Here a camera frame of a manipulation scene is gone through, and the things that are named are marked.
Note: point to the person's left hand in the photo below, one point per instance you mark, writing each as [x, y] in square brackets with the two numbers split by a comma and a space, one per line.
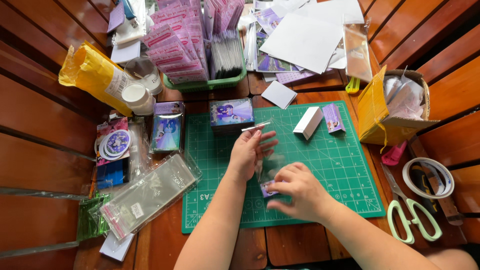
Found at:
[243, 157]

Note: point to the person's right hand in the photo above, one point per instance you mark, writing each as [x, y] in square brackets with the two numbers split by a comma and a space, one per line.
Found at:
[307, 195]

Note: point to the clear cellophane bag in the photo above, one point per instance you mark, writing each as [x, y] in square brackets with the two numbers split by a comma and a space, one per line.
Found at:
[268, 167]

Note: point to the small purple printed box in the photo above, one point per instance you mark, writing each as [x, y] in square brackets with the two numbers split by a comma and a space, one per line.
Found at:
[267, 188]

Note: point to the green cutting mat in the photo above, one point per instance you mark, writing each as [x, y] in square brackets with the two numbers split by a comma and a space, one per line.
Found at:
[337, 168]

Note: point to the stack of purple picture cards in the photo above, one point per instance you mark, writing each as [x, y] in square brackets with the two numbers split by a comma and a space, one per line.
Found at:
[230, 114]

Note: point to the white square paper piece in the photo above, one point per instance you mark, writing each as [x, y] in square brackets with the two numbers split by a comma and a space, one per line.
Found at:
[279, 93]

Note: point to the white folded paper box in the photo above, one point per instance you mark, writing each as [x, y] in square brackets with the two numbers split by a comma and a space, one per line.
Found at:
[308, 122]

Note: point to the purple printed favor box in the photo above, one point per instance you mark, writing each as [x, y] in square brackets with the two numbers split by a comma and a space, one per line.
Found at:
[333, 118]

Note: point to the bagged purple picture cards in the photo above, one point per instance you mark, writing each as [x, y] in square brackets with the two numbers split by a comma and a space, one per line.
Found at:
[167, 129]

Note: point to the pink utility cutter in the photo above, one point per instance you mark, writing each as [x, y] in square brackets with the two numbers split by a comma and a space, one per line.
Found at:
[393, 153]

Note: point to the pack of clear cellophane bags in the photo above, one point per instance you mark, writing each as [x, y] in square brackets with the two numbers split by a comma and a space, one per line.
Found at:
[148, 195]

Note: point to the double-sided tape roll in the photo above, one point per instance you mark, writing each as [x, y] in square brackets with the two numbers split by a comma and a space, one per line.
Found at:
[408, 176]

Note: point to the slim clear bag bundle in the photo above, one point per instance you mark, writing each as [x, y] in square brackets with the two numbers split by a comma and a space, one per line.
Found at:
[138, 150]

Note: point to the yellow taped cardboard box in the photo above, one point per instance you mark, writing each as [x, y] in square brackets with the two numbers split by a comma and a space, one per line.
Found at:
[378, 108]

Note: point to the black yellow utility knife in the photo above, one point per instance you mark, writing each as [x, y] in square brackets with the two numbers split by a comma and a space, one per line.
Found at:
[422, 180]

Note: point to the yellow green clip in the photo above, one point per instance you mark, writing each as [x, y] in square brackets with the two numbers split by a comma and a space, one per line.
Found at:
[352, 85]

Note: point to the white capped bottle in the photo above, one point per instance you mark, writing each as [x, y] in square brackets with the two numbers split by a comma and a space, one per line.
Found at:
[137, 97]

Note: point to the green basket of pink cards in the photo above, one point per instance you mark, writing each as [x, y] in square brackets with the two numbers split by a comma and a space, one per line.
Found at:
[195, 45]

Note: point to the pack of round picture stickers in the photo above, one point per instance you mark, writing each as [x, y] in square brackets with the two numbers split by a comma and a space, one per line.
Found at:
[114, 142]

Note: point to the heap of white paper sheets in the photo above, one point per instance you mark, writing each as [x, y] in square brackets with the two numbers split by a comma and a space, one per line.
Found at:
[303, 41]

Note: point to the blue box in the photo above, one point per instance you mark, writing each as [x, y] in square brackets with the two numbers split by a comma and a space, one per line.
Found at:
[110, 174]

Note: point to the steel ruler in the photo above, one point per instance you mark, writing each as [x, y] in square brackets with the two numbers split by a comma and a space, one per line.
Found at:
[452, 212]

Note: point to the narrow clear bag pack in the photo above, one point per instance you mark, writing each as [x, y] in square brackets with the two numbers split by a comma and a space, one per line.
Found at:
[357, 52]

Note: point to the small white card stack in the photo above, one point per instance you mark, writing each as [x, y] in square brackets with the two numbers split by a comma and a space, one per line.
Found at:
[116, 245]

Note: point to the white notepaper stack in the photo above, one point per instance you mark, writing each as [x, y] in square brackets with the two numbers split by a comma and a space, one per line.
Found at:
[125, 52]

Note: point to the green foil strips bundle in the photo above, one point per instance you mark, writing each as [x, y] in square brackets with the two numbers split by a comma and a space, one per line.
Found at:
[92, 217]

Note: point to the clear bag of white items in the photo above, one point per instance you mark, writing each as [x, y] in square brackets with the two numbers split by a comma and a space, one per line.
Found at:
[133, 26]

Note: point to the yellow padded mailer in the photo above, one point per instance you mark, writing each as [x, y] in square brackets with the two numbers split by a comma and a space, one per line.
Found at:
[90, 73]

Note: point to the lilac dotted card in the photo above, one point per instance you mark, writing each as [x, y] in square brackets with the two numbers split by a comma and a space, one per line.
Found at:
[116, 17]

